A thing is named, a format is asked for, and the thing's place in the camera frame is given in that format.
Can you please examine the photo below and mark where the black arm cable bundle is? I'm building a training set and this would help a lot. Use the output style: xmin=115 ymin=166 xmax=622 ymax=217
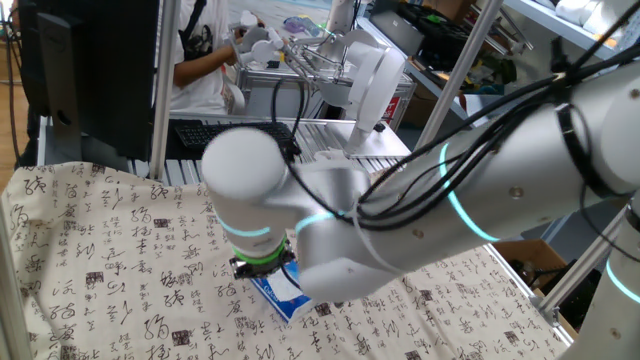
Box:
xmin=269 ymin=0 xmax=640 ymax=266

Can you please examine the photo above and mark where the red and white sign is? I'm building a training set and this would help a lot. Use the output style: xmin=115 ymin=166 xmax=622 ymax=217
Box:
xmin=383 ymin=95 xmax=402 ymax=126

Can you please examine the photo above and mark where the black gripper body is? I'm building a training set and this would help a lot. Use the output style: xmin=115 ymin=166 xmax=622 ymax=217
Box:
xmin=229 ymin=247 xmax=297 ymax=281

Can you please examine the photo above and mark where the person in printed white shirt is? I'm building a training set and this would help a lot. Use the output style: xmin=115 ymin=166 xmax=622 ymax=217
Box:
xmin=168 ymin=0 xmax=246 ymax=117

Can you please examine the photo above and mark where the aluminium table edge rail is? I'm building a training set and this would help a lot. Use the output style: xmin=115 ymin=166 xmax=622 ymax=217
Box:
xmin=479 ymin=241 xmax=574 ymax=346

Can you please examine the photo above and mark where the white cable strap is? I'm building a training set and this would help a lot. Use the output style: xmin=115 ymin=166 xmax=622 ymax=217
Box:
xmin=299 ymin=149 xmax=406 ymax=276

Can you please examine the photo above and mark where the beige calligraphy tablecloth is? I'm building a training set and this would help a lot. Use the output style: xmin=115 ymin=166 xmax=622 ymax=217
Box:
xmin=0 ymin=160 xmax=571 ymax=360

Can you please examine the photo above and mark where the metal shelf rack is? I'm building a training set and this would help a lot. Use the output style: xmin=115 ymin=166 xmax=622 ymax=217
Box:
xmin=469 ymin=0 xmax=640 ymax=61

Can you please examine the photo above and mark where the black desk mat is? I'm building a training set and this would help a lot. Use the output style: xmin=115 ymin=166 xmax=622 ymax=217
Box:
xmin=163 ymin=118 xmax=216 ymax=162

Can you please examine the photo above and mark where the black keyboard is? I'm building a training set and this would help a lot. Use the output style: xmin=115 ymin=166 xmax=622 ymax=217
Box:
xmin=173 ymin=120 xmax=296 ymax=150

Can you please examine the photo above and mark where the blue tissue pack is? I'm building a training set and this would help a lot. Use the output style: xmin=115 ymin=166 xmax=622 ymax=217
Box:
xmin=248 ymin=259 xmax=319 ymax=325

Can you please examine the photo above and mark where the white pulled napkin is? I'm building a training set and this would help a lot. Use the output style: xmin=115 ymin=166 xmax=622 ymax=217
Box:
xmin=272 ymin=269 xmax=301 ymax=302

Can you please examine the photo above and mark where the metal cart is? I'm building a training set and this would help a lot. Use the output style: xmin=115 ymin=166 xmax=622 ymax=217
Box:
xmin=234 ymin=64 xmax=419 ymax=132

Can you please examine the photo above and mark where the grey laptop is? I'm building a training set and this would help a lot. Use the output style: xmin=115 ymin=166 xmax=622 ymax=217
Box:
xmin=369 ymin=9 xmax=427 ymax=57

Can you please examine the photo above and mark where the upright aluminium post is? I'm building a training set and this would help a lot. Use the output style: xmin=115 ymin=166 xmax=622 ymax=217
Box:
xmin=148 ymin=0 xmax=182 ymax=182

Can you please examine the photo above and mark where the slanted aluminium post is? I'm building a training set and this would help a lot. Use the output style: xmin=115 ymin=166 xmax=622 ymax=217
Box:
xmin=414 ymin=0 xmax=505 ymax=149

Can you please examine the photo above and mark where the aluminium post with foot bracket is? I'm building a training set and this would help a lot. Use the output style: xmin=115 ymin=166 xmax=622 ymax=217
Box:
xmin=529 ymin=204 xmax=629 ymax=326

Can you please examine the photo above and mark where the brown cardboard box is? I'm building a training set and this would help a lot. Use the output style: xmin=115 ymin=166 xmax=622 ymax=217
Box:
xmin=492 ymin=238 xmax=570 ymax=301

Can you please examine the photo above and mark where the black computer monitor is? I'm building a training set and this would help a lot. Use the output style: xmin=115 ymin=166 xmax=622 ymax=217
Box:
xmin=8 ymin=0 xmax=162 ymax=174

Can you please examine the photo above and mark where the black tool case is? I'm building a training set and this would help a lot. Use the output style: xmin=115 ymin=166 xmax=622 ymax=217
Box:
xmin=397 ymin=0 xmax=484 ymax=71

